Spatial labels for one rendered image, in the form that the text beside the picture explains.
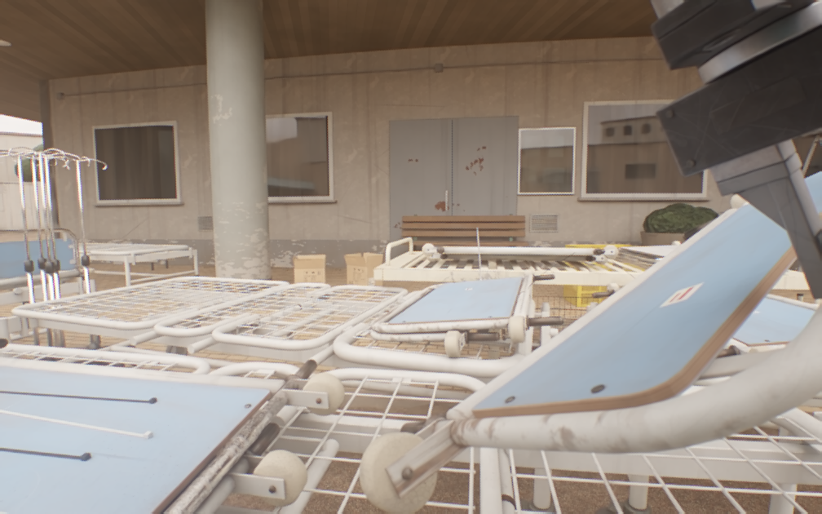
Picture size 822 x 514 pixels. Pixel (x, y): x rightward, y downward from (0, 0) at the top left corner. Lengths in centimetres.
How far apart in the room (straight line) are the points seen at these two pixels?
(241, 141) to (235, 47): 97
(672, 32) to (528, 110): 622
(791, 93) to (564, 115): 624
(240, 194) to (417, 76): 325
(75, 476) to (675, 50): 65
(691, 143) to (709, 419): 18
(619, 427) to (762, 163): 19
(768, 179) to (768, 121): 4
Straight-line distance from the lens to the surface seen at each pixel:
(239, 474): 58
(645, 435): 24
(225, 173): 484
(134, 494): 56
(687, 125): 33
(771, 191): 34
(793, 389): 24
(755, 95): 32
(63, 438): 71
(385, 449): 37
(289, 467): 56
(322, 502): 142
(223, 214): 485
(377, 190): 644
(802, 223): 34
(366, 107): 667
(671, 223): 561
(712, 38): 26
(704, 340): 30
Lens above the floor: 84
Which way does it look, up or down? 6 degrees down
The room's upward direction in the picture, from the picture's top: straight up
